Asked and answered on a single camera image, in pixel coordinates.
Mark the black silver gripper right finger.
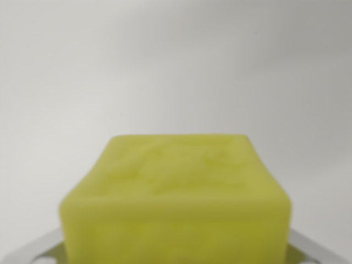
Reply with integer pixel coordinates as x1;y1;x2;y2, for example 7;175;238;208
285;228;352;264

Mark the black silver gripper left finger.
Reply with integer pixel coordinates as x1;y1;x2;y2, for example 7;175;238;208
0;227;70;264

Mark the translucent yellow soft cube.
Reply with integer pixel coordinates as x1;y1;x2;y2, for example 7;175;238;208
58;133;292;264

